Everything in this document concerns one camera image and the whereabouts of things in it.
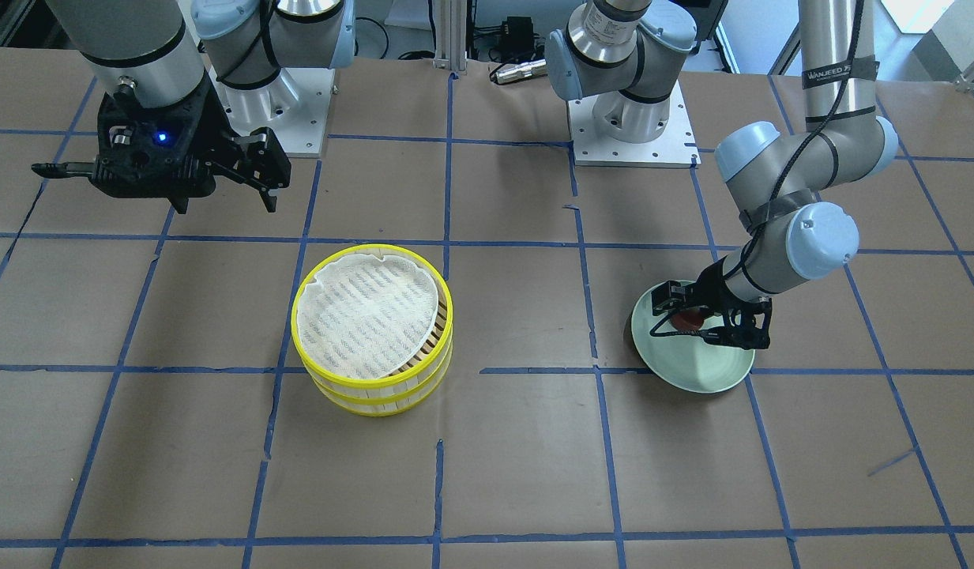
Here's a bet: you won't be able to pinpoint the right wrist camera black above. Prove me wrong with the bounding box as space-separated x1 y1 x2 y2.
31 89 231 213

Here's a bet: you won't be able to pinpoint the light green plate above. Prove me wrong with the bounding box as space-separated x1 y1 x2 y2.
630 287 755 394

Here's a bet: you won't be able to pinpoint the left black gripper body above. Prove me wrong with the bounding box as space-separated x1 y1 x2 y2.
688 264 773 350

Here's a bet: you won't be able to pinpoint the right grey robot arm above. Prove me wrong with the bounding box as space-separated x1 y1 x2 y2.
32 1 355 215

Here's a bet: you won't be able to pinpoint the yellow steamer layer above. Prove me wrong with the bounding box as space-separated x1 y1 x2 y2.
306 338 453 416
289 244 453 416

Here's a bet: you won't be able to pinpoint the black camera cable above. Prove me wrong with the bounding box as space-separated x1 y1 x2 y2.
649 312 728 342

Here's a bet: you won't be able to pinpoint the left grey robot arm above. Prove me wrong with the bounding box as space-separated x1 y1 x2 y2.
544 1 899 350

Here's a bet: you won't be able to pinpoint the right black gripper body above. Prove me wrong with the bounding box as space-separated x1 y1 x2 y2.
194 83 254 190

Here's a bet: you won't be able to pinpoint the upper white steamer cloth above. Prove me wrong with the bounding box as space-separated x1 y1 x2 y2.
292 249 446 384

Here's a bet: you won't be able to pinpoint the black electronics box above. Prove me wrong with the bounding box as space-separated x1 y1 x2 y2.
496 16 535 60

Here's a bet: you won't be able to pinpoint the black cables on desk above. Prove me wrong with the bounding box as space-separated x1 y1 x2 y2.
352 16 436 61

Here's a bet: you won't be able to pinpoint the aluminium frame post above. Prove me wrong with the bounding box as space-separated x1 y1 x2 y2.
429 1 472 78

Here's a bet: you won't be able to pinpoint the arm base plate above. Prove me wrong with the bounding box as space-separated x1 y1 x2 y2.
567 82 701 168
216 68 337 159

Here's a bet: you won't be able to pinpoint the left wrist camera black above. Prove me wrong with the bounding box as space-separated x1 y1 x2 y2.
649 281 697 316

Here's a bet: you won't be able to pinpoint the silver cylinder connector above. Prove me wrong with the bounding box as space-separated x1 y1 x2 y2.
489 60 547 85

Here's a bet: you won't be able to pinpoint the dark red bun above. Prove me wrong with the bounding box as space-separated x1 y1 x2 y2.
670 307 709 333

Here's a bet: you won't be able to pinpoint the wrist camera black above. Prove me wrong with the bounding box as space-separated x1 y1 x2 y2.
31 89 231 213
649 281 697 316

